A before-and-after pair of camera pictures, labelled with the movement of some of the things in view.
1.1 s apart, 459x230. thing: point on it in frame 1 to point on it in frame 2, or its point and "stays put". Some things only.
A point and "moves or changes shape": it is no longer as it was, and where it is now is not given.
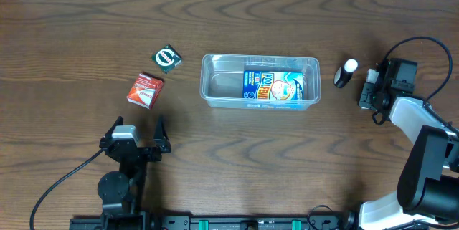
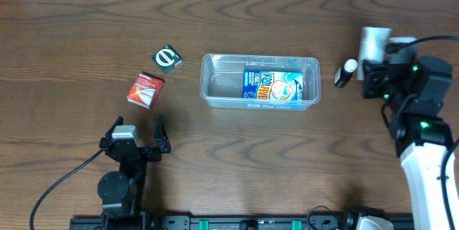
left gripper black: x=142 y=150 stays put
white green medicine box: x=372 y=76 moves or changes shape
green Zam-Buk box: x=167 y=58 stays put
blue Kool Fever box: x=270 y=85 stays put
